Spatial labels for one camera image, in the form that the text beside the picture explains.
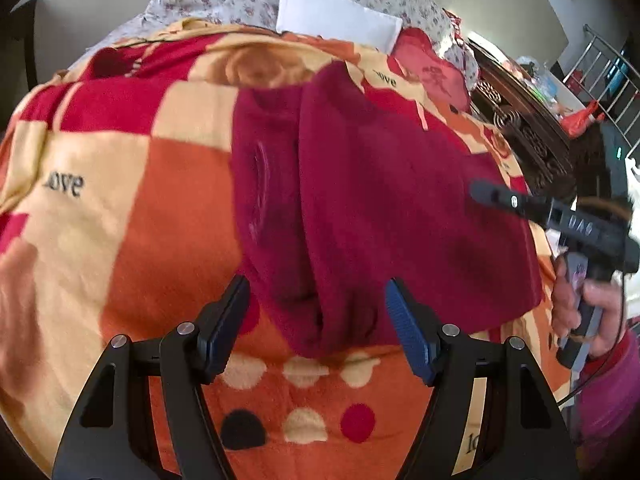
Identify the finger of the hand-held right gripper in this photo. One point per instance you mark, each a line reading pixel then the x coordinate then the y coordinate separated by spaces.
pixel 505 201

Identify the person's right forearm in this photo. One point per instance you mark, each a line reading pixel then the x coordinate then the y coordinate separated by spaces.
pixel 615 395

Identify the metal rack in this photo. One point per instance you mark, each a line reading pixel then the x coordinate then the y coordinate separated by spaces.
pixel 614 91

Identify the orange red printed blanket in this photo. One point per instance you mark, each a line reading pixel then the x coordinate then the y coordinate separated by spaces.
pixel 150 240

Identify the maroon knit sweater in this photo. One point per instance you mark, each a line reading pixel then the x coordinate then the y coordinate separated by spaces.
pixel 375 185

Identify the person's right hand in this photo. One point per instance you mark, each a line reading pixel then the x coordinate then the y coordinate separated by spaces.
pixel 612 310

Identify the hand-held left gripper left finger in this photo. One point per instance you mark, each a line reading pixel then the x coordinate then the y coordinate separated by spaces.
pixel 227 325

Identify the red plastic bag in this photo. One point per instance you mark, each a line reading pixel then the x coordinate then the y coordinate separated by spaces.
pixel 580 121

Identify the dark carved wooden headboard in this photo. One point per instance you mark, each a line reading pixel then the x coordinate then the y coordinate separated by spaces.
pixel 520 120

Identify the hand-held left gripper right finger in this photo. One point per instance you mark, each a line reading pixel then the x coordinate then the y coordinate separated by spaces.
pixel 407 330

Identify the white pillow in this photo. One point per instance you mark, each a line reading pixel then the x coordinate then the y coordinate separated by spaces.
pixel 335 17

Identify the pink red cloth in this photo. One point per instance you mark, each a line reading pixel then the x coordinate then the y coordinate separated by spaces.
pixel 430 70

